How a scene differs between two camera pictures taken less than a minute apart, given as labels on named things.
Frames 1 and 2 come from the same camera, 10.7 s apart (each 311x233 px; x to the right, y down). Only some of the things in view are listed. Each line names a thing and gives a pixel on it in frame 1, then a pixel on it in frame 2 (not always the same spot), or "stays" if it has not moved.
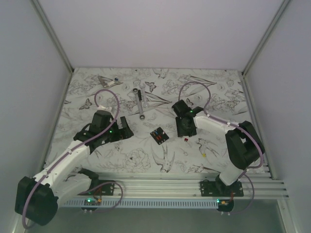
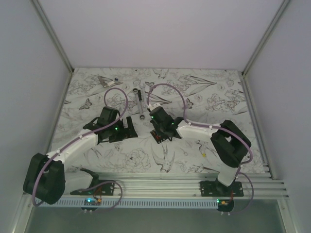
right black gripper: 181,132 -> 154,124
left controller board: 91,201 stays
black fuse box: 159,135 stays
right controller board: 225,205 stays
